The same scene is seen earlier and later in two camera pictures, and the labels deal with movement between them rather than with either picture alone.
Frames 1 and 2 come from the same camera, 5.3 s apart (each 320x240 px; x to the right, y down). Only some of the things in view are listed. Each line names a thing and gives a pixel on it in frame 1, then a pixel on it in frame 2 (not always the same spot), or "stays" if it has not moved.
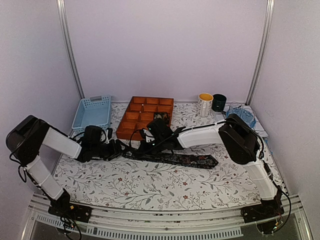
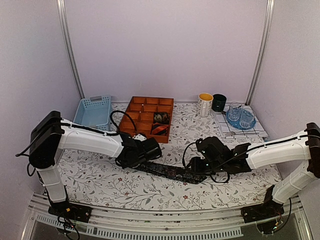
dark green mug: (219, 102) stays
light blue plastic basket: (93, 111) stays
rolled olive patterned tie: (161, 115) stays
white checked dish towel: (220, 116) stays
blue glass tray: (243, 114) stays
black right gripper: (143, 149) -> (195, 163)
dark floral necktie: (194, 160) -> (177, 173)
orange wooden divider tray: (139, 114) stays
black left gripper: (117, 150) -> (123, 162)
